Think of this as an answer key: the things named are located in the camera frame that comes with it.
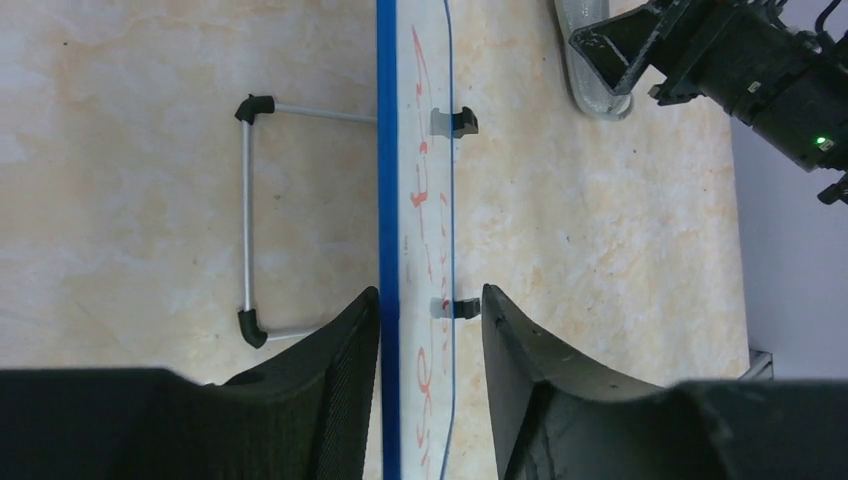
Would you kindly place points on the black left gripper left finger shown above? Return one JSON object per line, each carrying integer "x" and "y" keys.
{"x": 302, "y": 414}

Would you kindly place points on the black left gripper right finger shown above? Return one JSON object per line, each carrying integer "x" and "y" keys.
{"x": 556, "y": 413}

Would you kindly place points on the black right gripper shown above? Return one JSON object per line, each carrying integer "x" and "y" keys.
{"x": 789, "y": 88}

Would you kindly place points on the grey transparent eraser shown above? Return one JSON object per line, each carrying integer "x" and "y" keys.
{"x": 589, "y": 93}

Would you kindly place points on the blue framed whiteboard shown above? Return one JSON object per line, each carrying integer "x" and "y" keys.
{"x": 418, "y": 124}

